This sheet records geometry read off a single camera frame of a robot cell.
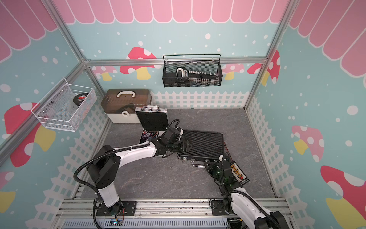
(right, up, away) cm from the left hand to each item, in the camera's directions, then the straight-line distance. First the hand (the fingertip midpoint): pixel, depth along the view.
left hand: (188, 149), depth 87 cm
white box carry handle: (-45, +38, +15) cm, 61 cm away
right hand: (+10, -8, 0) cm, 13 cm away
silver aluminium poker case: (-24, +19, +10) cm, 32 cm away
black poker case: (+12, +1, +4) cm, 13 cm away
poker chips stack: (-30, +7, +12) cm, 33 cm away
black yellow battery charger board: (+31, -16, -4) cm, 35 cm away
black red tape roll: (-61, +30, -9) cm, 68 cm away
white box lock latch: (-44, +23, +12) cm, 51 cm away
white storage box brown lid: (-46, +29, +7) cm, 54 cm away
